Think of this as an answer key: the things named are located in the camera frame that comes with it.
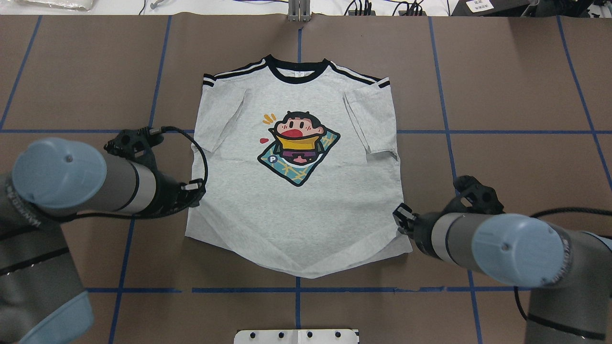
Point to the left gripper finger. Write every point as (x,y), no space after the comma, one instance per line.
(193,198)
(195,185)

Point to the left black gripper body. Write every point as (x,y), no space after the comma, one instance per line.
(167,193)

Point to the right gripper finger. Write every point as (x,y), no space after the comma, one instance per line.
(403,213)
(406,228)

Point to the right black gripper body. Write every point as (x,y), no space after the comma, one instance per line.
(421,228)

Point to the grey cartoon print t-shirt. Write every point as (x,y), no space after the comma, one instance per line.
(302,165)

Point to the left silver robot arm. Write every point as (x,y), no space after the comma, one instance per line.
(56,181)

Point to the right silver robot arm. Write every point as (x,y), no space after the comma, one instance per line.
(568,272)

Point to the clear plastic bag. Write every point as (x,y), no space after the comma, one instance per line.
(73,5)

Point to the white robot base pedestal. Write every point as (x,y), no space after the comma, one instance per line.
(298,336)

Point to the aluminium frame post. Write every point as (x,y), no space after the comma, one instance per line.
(299,10)

